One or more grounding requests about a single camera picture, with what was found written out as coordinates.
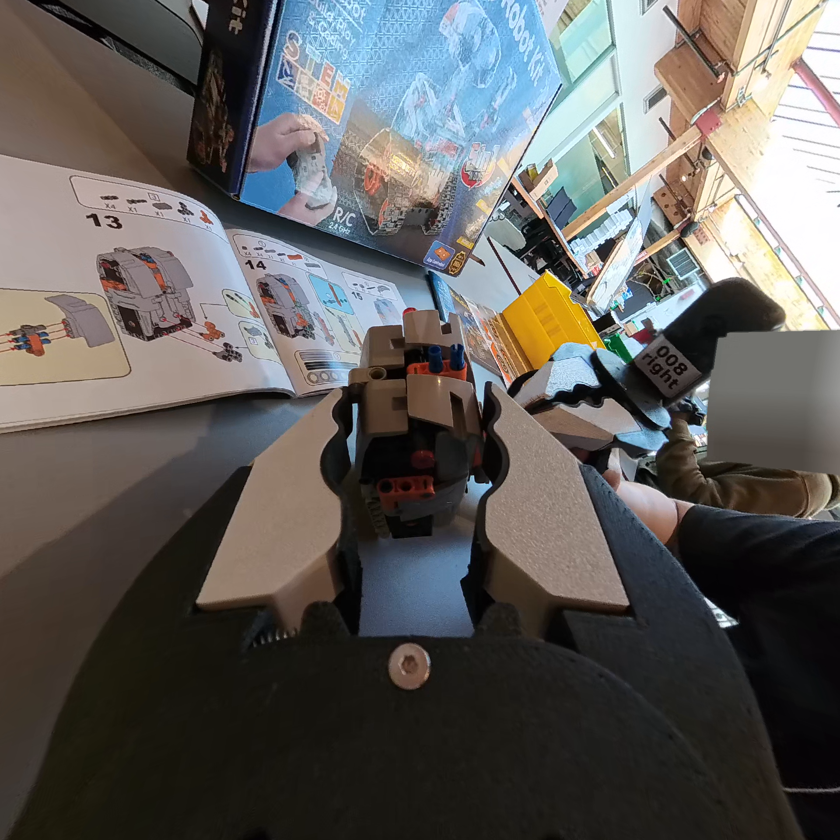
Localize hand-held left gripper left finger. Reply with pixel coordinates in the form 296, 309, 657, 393
196, 387, 362, 634

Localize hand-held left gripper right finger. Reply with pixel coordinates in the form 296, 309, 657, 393
459, 382, 632, 637

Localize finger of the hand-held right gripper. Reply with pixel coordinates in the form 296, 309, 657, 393
532, 395, 672, 455
515, 344, 624, 416

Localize grey orange brick robot model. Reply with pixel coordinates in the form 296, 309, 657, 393
348, 308, 490, 540

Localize grey desk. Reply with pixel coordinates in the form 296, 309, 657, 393
0, 0, 526, 808

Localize person's right hand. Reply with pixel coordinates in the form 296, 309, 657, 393
574, 449, 694, 547

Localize yellow plastic bin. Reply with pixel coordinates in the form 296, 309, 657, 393
500, 271, 606, 388

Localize blue cover booklet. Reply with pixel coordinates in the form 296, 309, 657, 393
427, 270, 526, 388

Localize white leaning board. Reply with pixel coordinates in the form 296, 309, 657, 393
587, 217, 647, 309

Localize person's black clothing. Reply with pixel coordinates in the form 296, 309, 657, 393
676, 505, 840, 840

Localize open instruction booklet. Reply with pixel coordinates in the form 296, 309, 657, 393
0, 154, 408, 434

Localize blue robot kit box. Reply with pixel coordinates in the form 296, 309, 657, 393
187, 0, 565, 277

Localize white grey appliance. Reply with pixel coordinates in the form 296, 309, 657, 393
29, 0, 207, 86

